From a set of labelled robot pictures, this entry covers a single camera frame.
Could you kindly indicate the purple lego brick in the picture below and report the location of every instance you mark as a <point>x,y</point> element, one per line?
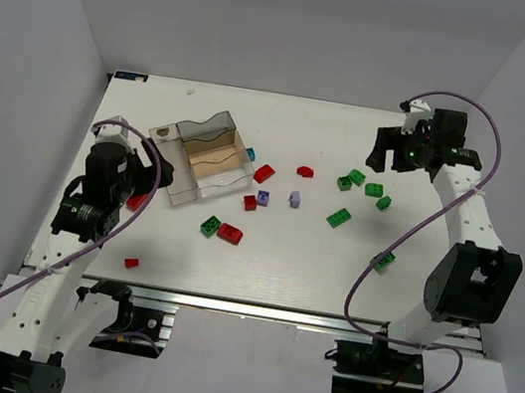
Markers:
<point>294,199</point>
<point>262,198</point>

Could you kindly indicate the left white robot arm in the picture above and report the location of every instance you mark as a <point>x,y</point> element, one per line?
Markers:
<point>55,315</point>

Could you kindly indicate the small green lego brick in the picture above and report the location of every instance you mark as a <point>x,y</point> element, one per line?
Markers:
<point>384,202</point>

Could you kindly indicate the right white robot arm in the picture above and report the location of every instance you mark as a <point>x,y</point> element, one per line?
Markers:
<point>471,284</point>

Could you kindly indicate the red lego brick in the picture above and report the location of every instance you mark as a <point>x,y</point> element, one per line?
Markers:
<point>264,173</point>
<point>230,233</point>
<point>250,202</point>

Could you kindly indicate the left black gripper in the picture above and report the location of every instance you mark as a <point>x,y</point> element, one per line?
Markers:
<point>146,173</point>

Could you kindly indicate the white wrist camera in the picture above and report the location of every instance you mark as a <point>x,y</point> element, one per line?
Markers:
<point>414,111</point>
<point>111,128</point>

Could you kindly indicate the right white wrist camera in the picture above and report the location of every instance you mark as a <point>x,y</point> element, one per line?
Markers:
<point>414,111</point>

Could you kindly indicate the small red lego front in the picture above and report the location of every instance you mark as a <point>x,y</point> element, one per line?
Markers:
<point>131,263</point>

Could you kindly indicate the purple lego brick left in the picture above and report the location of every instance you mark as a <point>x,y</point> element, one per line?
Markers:
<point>262,198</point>

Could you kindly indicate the clear compartment organizer box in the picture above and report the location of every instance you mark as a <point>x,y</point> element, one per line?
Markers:
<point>209,158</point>

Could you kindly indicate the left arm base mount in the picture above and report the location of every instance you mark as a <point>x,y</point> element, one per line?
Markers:
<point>135,330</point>

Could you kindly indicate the blue label sticker left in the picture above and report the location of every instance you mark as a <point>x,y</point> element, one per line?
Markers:
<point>130,76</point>

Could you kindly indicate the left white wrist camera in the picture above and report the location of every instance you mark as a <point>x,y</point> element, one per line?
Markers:
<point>111,128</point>

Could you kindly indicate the red rounded lego piece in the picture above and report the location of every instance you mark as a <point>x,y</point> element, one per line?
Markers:
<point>305,171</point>

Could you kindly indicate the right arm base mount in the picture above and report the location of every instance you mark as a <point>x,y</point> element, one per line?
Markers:
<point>374,367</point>

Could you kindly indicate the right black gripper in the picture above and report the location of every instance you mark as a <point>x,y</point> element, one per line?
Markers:
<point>396,148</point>

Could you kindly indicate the purple lego brick right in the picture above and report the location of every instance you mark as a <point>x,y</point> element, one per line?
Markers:
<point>294,199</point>

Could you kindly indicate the small cyan lego brick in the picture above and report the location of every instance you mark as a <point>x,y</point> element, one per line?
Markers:
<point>251,154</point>

